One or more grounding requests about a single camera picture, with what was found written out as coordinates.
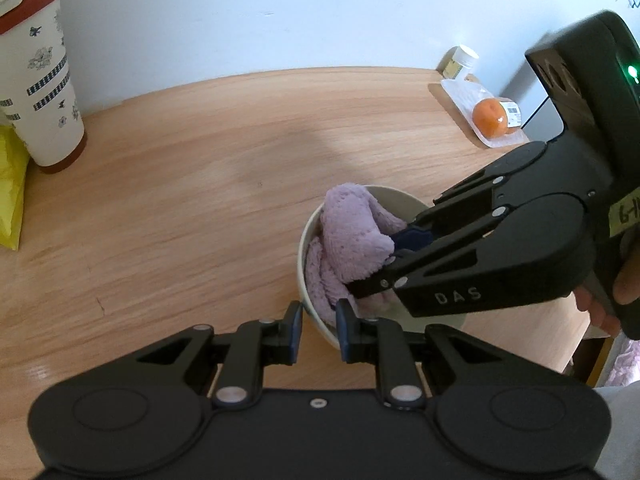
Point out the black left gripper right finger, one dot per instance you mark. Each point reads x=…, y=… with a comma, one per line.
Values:
x=383, y=344

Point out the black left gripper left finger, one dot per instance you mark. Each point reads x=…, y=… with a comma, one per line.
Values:
x=244, y=355

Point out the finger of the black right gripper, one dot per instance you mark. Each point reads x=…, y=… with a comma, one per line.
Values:
x=403, y=264
x=459, y=217

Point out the purple fluffy cloth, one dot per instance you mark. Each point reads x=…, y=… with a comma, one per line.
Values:
x=354, y=242

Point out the right hand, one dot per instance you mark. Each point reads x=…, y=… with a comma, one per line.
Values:
x=626, y=289

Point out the packaged orange fruit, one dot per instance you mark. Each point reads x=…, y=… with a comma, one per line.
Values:
x=497, y=122

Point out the small white-lidded jar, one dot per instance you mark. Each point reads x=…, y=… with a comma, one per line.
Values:
x=459, y=63

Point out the yellow snack bag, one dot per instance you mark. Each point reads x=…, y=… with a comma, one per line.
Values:
x=14, y=160

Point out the floral cup with red lid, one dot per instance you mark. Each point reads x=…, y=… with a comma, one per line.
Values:
x=37, y=94

